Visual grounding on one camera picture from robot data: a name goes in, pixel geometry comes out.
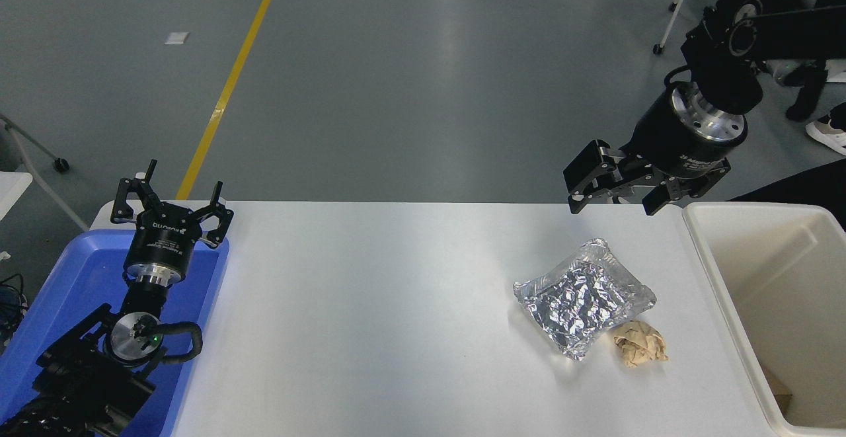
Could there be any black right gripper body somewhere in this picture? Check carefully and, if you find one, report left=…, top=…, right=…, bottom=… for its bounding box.
left=621, top=90, right=746, bottom=181

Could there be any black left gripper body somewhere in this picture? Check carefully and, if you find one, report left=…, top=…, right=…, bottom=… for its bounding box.
left=124, top=202, right=208, bottom=272

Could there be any silver foil plate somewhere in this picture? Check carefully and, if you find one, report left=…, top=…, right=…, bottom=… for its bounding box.
left=513, top=238, right=658, bottom=361

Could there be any blue plastic tray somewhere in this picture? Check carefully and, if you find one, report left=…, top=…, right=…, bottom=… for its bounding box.
left=0, top=229, right=231, bottom=437

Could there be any white wheeled chair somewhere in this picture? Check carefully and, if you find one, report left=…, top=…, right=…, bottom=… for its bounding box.
left=652, top=0, right=751, bottom=55

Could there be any small white side table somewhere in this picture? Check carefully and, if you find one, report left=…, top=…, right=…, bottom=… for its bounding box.
left=0, top=171, right=34, bottom=223

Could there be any crumpled tan paper ball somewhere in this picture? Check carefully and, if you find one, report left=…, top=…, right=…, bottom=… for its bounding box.
left=613, top=320, right=669, bottom=368

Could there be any large pale plastic bin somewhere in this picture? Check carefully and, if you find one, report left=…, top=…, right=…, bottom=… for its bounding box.
left=682, top=202, right=846, bottom=437

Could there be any person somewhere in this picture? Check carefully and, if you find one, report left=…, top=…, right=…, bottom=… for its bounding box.
left=770, top=59, right=846, bottom=157

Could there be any brown cardboard piece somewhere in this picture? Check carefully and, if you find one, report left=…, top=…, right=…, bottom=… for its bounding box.
left=760, top=364, right=793, bottom=418

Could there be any grey wheeled rack frame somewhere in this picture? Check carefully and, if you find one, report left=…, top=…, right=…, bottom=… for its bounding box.
left=0, top=113, right=90, bottom=233

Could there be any black cable bundle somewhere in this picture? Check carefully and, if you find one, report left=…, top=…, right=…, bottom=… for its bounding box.
left=0, top=274, right=28, bottom=348

